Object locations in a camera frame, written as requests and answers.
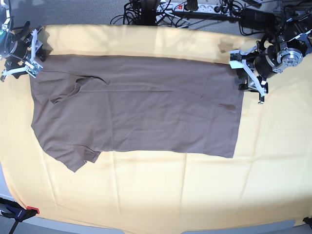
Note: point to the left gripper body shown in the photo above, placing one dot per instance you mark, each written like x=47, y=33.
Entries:
x=264, y=64

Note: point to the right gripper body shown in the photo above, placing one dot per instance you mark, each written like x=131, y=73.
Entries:
x=21, y=61

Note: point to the brown T-shirt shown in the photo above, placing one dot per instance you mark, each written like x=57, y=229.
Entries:
x=86, y=105

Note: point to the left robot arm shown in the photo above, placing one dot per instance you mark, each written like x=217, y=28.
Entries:
x=284, y=44

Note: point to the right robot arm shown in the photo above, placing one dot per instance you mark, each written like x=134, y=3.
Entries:
x=7, y=23

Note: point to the black power adapter box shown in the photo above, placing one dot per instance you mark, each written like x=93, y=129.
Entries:
x=255, y=17

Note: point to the white power strip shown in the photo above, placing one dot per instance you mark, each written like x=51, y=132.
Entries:
x=205, y=10

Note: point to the yellow table cloth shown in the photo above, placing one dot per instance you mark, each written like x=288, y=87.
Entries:
x=268, y=180

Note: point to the black clamp at right edge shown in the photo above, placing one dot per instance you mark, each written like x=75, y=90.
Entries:
x=308, y=221

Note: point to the blue red bar clamp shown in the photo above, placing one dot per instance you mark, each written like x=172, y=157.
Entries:
x=12, y=210

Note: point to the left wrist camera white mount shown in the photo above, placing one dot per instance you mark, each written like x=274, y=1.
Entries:
x=238, y=61

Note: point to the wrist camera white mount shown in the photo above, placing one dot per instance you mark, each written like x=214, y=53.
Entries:
x=238, y=61
x=30, y=40

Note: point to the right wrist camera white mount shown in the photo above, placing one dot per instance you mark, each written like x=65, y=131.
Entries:
x=30, y=40

